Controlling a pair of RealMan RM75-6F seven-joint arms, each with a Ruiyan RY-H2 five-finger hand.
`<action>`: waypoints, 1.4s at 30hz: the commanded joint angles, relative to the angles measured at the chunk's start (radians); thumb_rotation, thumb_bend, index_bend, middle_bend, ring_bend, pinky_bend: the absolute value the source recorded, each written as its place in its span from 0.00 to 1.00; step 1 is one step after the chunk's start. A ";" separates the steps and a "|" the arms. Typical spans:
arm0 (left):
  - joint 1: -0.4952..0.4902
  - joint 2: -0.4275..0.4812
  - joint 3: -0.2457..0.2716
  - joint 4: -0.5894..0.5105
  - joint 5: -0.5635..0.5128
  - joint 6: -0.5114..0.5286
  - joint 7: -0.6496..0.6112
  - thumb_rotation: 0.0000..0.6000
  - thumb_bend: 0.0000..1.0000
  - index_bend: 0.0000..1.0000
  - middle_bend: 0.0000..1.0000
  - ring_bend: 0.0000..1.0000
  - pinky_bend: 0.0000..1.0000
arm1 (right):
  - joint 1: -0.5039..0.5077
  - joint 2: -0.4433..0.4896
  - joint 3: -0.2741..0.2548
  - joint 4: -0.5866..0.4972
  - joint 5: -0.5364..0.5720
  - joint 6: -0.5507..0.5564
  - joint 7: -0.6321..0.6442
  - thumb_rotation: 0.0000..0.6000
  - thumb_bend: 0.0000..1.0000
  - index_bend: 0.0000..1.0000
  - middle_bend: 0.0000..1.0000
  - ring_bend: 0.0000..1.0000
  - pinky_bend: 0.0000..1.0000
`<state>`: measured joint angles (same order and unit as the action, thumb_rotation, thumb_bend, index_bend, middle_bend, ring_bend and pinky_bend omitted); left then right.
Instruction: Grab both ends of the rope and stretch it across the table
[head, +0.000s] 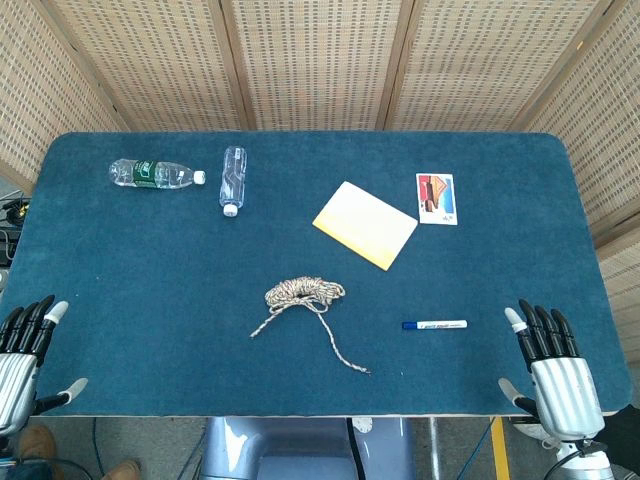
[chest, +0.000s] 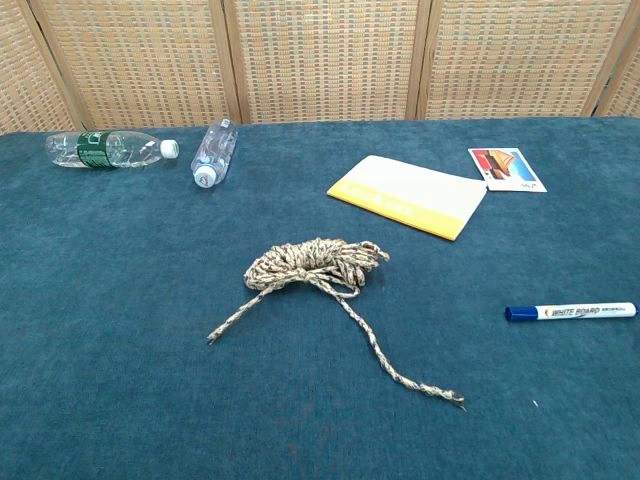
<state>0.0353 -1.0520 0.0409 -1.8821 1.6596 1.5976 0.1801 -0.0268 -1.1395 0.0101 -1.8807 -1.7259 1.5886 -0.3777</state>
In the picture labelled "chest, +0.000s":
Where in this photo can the yellow and white booklet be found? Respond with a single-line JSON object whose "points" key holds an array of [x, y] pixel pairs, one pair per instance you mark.
{"points": [[410, 195]]}

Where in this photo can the green label plastic bottle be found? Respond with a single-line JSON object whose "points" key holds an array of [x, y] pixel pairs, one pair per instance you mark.
{"points": [[95, 149]]}

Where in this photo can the teal felt table cover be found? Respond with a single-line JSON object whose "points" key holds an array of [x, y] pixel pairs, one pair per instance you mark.
{"points": [[125, 300]]}

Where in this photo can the colourful picture card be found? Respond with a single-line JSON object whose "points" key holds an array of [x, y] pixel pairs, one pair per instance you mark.
{"points": [[505, 167]]}

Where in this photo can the blue whiteboard marker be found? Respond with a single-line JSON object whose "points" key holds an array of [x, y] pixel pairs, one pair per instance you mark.
{"points": [[575, 312]]}

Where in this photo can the woven bamboo screen panel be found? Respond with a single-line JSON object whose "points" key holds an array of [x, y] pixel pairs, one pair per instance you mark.
{"points": [[145, 60], [627, 95], [325, 60], [25, 85], [515, 60]]}

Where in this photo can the clear unlabelled plastic bottle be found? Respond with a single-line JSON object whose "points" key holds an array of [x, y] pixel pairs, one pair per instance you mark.
{"points": [[215, 150]]}

